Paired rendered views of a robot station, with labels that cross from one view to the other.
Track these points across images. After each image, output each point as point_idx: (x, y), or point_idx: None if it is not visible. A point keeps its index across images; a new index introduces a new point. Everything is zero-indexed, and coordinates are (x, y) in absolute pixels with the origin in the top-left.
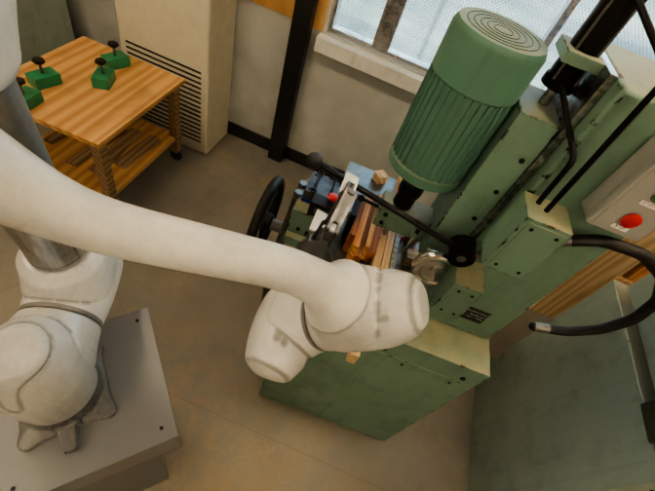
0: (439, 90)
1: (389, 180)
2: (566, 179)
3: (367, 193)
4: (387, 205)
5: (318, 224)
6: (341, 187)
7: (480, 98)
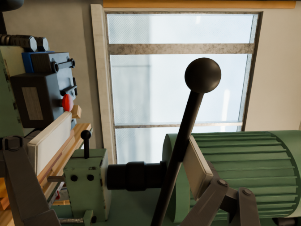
0: (283, 164)
1: (74, 119)
2: None
3: (174, 184)
4: (164, 215)
5: (52, 144)
6: (207, 164)
7: (299, 206)
